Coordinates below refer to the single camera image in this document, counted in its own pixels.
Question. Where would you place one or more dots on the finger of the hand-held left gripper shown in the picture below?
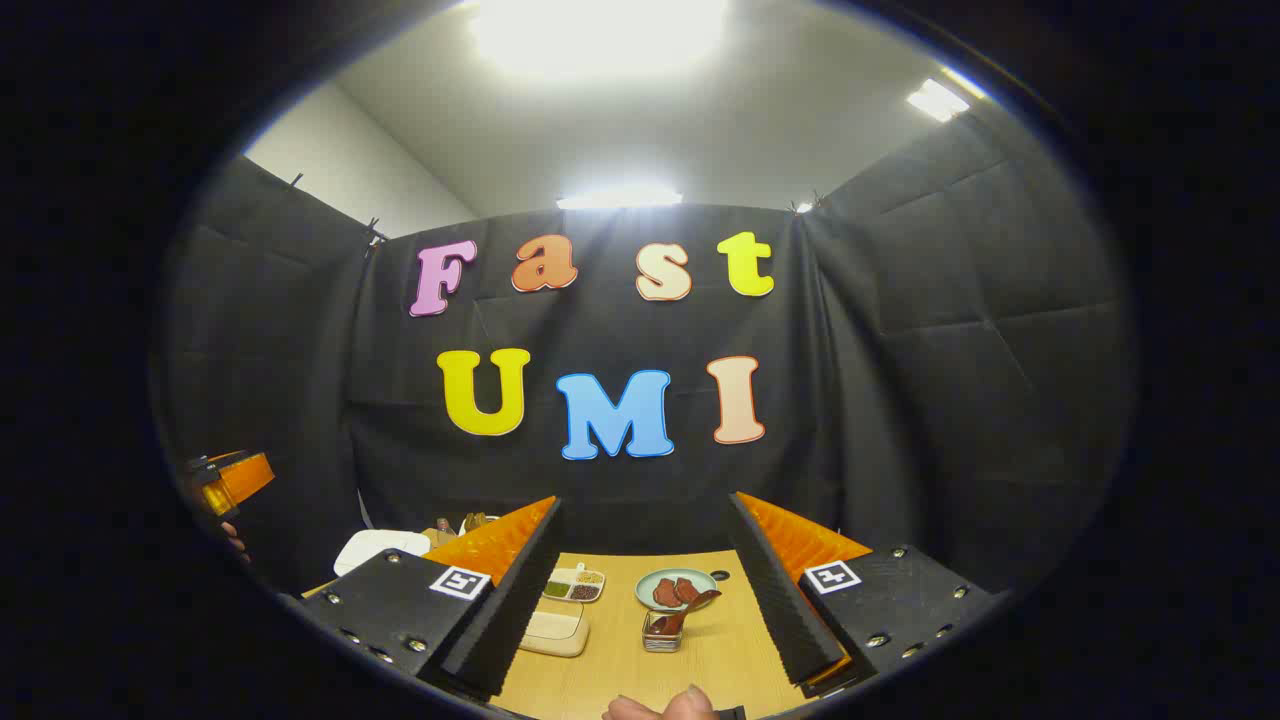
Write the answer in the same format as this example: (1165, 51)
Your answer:
(245, 478)

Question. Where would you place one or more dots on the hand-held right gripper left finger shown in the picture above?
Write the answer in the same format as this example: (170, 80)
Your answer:
(480, 630)

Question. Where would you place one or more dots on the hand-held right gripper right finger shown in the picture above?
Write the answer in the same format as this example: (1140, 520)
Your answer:
(790, 620)

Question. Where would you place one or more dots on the glass dish of white rice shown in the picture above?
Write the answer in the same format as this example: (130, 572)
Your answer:
(555, 632)

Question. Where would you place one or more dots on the brown wooden spoon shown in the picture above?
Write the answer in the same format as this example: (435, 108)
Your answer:
(685, 610)

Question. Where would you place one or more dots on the white rice cooker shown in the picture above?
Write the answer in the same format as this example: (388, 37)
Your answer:
(375, 548)

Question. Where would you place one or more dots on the white divided dish with beans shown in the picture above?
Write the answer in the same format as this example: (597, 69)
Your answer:
(575, 585)

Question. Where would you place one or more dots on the red meat piece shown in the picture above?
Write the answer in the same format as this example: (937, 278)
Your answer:
(665, 593)
(688, 588)

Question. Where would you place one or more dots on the pale green plate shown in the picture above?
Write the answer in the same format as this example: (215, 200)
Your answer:
(650, 598)

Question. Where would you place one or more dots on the black backdrop cloth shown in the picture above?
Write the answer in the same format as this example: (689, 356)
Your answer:
(900, 400)

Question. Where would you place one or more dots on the long ceiling light strip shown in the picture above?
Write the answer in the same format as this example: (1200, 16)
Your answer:
(620, 198)

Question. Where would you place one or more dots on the small ceiling light panel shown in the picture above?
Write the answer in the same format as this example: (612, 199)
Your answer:
(937, 100)

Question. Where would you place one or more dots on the large ceiling light panel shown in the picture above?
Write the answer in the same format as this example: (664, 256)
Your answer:
(600, 30)

